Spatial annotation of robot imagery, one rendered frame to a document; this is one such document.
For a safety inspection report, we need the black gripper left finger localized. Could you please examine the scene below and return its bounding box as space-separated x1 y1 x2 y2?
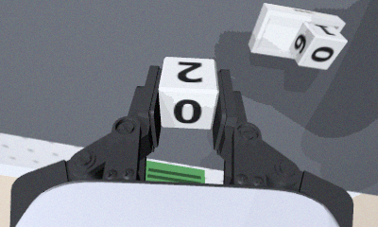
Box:
9 66 163 227

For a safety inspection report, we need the white digit cube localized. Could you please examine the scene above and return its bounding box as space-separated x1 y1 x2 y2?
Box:
289 21 348 70
159 57 219 130

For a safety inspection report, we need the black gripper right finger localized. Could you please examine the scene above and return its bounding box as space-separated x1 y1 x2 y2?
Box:
213 69 353 227

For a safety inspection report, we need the white rectangular tray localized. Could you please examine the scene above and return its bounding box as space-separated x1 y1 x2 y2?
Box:
249 3 345 59

